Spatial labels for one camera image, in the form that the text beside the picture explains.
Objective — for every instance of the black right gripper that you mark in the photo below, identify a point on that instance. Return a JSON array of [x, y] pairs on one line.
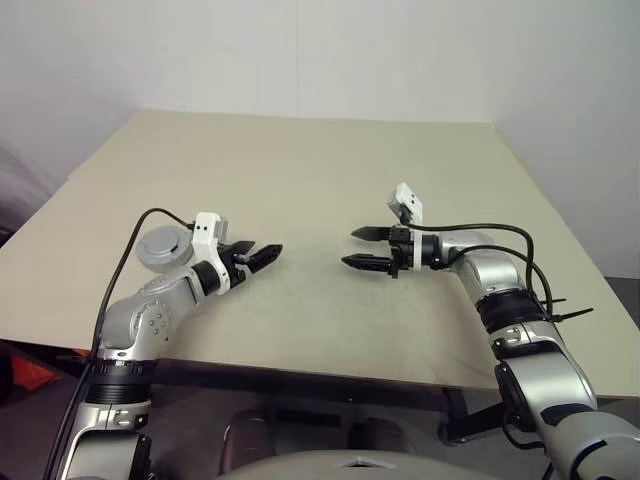
[[399, 250]]

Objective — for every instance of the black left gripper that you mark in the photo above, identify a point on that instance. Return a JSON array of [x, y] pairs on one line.
[[235, 267]]

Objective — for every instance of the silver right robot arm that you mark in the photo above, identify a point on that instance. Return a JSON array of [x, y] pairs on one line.
[[492, 272]]

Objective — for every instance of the dark rounded shape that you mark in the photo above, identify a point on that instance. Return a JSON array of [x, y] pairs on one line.
[[250, 440]]

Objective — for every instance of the black table leg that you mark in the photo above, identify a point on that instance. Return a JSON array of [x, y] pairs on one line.
[[475, 417]]

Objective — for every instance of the black zip tie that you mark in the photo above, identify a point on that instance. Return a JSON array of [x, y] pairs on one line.
[[575, 314]]

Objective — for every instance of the silver robot torso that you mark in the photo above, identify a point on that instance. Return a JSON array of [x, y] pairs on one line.
[[330, 467]]

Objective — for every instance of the red object on floor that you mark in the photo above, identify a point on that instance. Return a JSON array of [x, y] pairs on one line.
[[30, 372]]

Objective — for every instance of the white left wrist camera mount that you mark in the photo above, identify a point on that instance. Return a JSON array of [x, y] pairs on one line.
[[206, 227]]

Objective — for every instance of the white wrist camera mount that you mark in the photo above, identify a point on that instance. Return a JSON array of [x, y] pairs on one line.
[[407, 197], [206, 227]]

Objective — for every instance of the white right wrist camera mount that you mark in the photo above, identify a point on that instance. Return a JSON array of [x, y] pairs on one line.
[[407, 197]]

